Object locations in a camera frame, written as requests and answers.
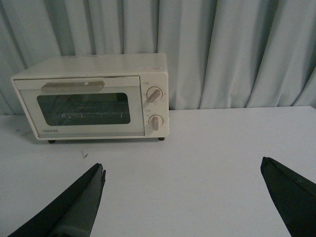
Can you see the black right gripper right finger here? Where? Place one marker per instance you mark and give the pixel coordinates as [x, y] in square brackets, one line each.
[293, 195]

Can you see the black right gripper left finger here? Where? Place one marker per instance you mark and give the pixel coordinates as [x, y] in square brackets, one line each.
[72, 213]

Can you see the glass oven door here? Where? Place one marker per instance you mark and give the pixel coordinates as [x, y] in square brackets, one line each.
[31, 89]

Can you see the lower beige oven knob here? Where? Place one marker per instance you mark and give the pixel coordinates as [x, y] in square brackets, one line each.
[156, 122]

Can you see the beige oven knob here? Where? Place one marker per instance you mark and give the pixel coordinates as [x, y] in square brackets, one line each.
[154, 94]
[156, 122]

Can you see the cream toaster oven body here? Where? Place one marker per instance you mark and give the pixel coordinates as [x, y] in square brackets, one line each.
[151, 68]

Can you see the upper beige oven knob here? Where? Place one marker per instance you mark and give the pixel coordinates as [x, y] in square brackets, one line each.
[154, 94]

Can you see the light grey curtain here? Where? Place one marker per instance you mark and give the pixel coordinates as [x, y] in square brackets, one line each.
[220, 53]

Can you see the wire oven rack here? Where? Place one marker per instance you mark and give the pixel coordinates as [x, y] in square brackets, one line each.
[85, 109]

